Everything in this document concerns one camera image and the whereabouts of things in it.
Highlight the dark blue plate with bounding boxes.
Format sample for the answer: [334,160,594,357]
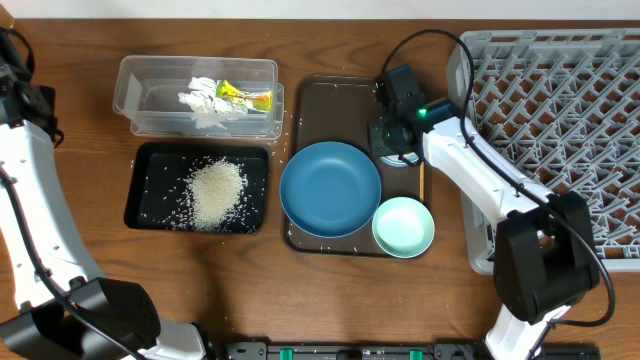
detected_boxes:
[279,141,382,238]

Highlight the green yellow snack wrapper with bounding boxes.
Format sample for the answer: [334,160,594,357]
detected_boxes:
[216,80,273,112]

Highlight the white tissue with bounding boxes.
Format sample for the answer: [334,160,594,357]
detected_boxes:
[212,97,248,114]
[178,77,220,129]

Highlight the white rice pile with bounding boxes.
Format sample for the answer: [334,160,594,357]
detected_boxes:
[139,155,266,234]

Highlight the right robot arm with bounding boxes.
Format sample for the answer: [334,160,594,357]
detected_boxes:
[368,99,600,359]

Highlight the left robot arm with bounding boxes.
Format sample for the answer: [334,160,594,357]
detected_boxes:
[1,65,206,359]

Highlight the grey dishwasher rack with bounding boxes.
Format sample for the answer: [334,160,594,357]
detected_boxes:
[447,28,639,273]

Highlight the light blue bowl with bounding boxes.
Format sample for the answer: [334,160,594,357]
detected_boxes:
[380,152,420,167]

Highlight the wooden chopstick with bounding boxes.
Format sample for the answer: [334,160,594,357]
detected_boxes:
[419,162,425,204]

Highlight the brown serving tray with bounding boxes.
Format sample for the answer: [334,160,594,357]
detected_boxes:
[282,76,432,258]

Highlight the mint green bowl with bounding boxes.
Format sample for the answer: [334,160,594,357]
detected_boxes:
[371,197,435,259]

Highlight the clear plastic bin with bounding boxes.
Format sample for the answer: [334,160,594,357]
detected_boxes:
[113,55,284,140]

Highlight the black plastic tray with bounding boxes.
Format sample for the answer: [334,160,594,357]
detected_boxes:
[124,142,268,234]

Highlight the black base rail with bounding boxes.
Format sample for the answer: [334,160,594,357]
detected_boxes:
[216,341,602,360]

